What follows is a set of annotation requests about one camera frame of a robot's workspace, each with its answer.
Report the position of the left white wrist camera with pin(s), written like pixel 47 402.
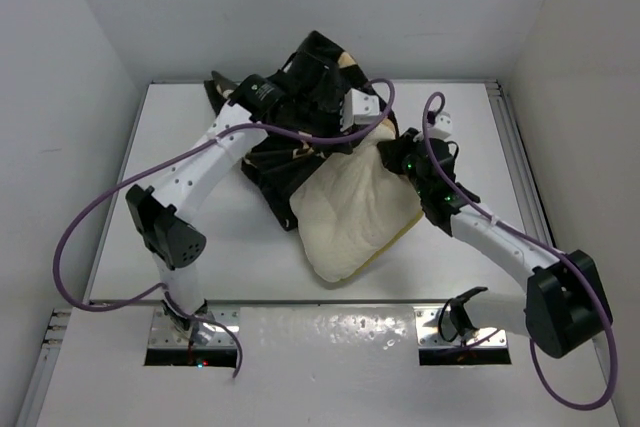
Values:
pixel 358 109

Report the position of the black floral pillowcase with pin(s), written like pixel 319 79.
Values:
pixel 279 165

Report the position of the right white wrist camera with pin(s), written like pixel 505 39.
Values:
pixel 441 127

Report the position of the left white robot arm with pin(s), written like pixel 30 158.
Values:
pixel 278 129

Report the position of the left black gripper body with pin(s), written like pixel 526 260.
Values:
pixel 320 98

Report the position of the white front cover board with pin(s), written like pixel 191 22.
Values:
pixel 302 367

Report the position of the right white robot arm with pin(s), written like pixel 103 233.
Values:
pixel 563 304

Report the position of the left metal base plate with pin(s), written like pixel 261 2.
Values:
pixel 165 334

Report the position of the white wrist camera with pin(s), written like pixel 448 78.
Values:
pixel 441 127
pixel 358 109

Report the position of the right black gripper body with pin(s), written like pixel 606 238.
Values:
pixel 417 182

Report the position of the cream foam pillow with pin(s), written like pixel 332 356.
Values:
pixel 351 209

